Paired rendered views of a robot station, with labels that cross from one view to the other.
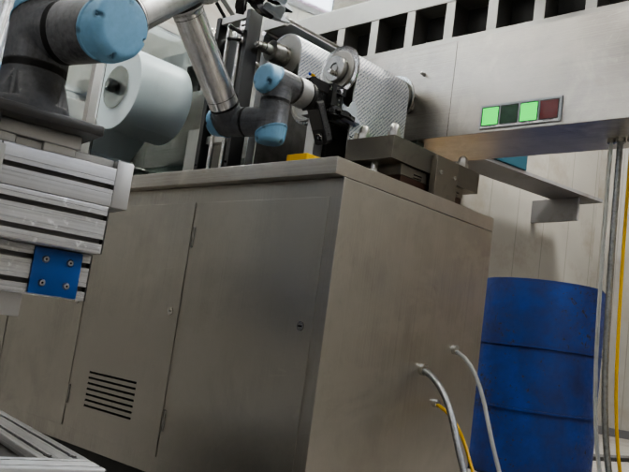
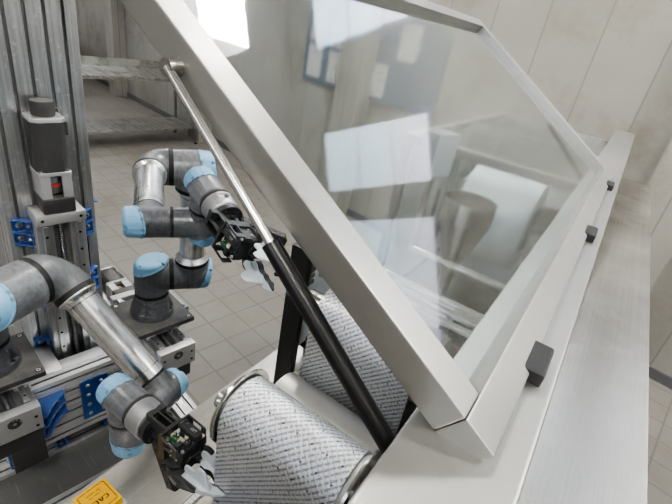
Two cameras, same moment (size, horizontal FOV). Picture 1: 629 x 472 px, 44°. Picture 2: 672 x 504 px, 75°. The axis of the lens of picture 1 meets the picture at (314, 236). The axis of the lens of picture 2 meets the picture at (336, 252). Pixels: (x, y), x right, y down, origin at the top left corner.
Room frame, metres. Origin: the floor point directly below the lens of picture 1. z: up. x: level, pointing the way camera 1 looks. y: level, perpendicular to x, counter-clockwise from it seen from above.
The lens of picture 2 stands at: (2.08, -0.58, 1.89)
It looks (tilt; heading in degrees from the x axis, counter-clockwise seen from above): 28 degrees down; 75
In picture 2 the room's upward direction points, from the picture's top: 11 degrees clockwise
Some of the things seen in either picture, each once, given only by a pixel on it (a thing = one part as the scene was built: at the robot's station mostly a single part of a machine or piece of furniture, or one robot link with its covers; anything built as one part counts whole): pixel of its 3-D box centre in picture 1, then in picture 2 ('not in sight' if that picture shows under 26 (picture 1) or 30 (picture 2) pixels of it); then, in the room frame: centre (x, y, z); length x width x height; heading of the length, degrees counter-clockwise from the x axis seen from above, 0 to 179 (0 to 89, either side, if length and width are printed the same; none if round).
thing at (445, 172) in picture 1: (444, 180); not in sight; (2.05, -0.32, 0.97); 0.10 x 0.03 x 0.11; 135
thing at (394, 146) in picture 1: (415, 168); not in sight; (2.10, -0.25, 1.00); 0.40 x 0.16 x 0.06; 135
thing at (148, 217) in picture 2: not in sight; (149, 188); (1.85, 0.62, 1.40); 0.49 x 0.11 x 0.12; 100
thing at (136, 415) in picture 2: (299, 93); (149, 418); (1.93, 0.09, 1.11); 0.08 x 0.05 x 0.08; 45
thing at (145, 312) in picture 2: not in sight; (152, 300); (1.80, 0.84, 0.87); 0.15 x 0.15 x 0.10
